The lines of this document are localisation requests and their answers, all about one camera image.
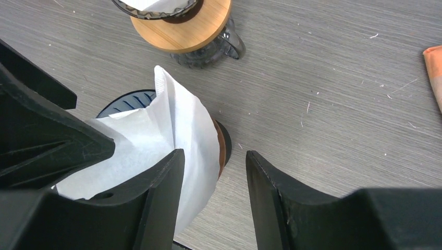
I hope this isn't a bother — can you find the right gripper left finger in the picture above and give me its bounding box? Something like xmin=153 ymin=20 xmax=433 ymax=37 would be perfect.
xmin=1 ymin=149 xmax=185 ymax=249

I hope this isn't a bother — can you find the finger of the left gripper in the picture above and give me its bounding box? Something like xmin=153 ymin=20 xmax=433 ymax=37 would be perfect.
xmin=1 ymin=66 xmax=115 ymax=189
xmin=1 ymin=40 xmax=77 ymax=110

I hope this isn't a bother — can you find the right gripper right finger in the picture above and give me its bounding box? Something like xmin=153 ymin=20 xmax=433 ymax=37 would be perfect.
xmin=245 ymin=151 xmax=441 ymax=249

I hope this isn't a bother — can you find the black round base disc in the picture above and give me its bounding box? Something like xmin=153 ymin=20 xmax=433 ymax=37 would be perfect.
xmin=217 ymin=121 xmax=232 ymax=164

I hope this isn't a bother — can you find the dark wooden dripper ring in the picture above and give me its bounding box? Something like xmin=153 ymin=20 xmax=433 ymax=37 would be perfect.
xmin=212 ymin=119 xmax=228 ymax=178

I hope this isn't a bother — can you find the blue glass dripper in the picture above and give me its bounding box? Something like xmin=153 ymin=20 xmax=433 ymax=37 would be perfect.
xmin=96 ymin=89 xmax=156 ymax=118

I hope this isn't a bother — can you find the light wooden dripper ring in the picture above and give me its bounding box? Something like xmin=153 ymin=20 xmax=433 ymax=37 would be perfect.
xmin=130 ymin=0 xmax=232 ymax=54

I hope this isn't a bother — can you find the grey glass server jug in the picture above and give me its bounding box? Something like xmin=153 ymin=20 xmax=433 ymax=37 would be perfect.
xmin=170 ymin=17 xmax=246 ymax=69

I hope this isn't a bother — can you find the white paper coffee filter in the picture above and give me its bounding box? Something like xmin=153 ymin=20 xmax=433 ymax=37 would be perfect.
xmin=122 ymin=0 xmax=188 ymax=13

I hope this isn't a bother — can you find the clear smoky glass dripper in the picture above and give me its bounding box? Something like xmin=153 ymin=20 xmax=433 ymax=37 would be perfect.
xmin=112 ymin=0 xmax=203 ymax=23

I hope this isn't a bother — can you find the orange grey folded cloth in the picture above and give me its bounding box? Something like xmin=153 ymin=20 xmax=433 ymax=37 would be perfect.
xmin=423 ymin=45 xmax=442 ymax=111

